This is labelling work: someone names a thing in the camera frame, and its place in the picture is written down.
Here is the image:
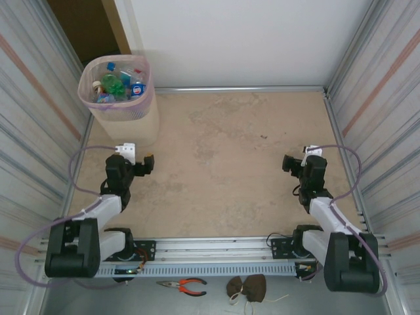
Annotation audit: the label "pink mesh waste bin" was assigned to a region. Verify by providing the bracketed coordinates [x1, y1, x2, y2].
[77, 54, 161, 148]

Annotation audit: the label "green bottle yellow cap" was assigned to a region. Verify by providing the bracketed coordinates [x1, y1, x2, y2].
[100, 73, 128, 100]

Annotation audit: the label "striped-label bottle blue cap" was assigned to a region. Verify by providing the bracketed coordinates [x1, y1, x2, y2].
[106, 61, 142, 81]

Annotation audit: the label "brown cloth pouch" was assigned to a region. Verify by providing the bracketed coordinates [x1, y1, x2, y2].
[226, 274, 267, 303]

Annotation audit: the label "brown wooden door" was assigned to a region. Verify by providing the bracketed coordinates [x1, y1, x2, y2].
[47, 0, 131, 63]

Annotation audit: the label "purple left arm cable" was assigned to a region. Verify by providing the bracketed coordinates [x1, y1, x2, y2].
[15, 146, 127, 289]

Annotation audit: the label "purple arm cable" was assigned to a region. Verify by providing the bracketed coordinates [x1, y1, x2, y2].
[15, 146, 127, 289]
[304, 144, 390, 296]

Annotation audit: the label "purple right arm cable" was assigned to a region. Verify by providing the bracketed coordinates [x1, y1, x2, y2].
[304, 144, 390, 296]

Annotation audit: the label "aluminium side frame rail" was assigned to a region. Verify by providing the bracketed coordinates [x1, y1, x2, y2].
[323, 87, 373, 234]
[60, 114, 96, 218]

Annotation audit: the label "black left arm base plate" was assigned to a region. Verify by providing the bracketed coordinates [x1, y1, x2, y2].
[97, 240, 157, 263]

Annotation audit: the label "aluminium frame crossbar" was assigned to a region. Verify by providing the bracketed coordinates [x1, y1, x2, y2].
[156, 85, 329, 95]

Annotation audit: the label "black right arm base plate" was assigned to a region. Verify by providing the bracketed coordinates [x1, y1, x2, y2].
[270, 238, 296, 260]

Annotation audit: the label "orange base wires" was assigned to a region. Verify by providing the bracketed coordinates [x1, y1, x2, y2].
[136, 248, 148, 272]

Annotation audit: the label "aluminium mounting rail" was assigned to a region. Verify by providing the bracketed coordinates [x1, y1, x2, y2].
[35, 238, 394, 263]

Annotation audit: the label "orange-handled pliers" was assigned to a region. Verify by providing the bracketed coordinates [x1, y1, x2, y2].
[156, 278, 208, 297]

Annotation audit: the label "grey slotted cable duct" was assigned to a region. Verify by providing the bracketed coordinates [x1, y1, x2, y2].
[94, 264, 298, 278]

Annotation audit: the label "white string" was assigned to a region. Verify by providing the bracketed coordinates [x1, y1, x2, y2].
[228, 293, 290, 314]

